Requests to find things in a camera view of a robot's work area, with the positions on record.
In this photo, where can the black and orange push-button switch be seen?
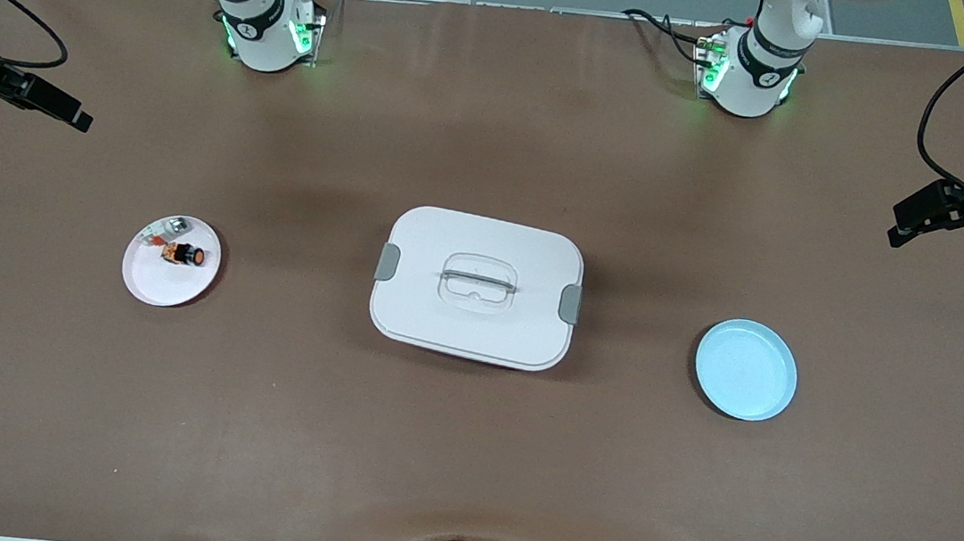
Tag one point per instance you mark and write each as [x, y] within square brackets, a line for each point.
[183, 254]

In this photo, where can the small silver red component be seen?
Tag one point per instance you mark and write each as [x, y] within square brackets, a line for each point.
[168, 229]

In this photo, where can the silver table edge rail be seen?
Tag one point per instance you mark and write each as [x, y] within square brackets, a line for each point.
[519, 7]

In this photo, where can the white lidded container grey clips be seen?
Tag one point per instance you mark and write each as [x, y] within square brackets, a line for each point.
[474, 305]

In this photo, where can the brown table mat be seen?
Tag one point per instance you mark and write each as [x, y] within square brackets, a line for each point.
[252, 417]

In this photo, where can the pale pink round plate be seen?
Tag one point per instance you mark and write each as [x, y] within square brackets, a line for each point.
[167, 287]

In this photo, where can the light blue round plate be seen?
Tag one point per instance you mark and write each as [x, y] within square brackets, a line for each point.
[745, 370]

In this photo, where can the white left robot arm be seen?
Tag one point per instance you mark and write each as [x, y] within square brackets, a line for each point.
[749, 75]

